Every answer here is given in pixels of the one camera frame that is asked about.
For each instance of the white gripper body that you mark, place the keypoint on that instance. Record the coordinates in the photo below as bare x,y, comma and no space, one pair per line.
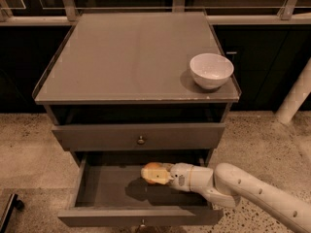
180,176

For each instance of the orange fruit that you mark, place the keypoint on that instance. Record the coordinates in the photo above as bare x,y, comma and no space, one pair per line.
152,165

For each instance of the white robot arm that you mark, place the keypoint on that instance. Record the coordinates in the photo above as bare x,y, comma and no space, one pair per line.
226,184

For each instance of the open grey middle drawer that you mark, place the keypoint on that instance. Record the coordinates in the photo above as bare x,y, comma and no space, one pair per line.
111,194

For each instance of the grey top drawer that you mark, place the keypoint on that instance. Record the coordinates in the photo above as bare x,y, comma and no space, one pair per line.
155,136

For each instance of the grey drawer cabinet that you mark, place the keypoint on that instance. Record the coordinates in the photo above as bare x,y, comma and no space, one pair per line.
131,69

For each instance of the white ceramic bowl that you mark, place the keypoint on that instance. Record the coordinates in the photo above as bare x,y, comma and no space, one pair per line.
210,70

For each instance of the black caster wheel base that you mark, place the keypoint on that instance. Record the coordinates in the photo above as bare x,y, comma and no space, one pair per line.
14,203

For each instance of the white diagonal pole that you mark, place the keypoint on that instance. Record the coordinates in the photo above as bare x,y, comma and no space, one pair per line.
297,95

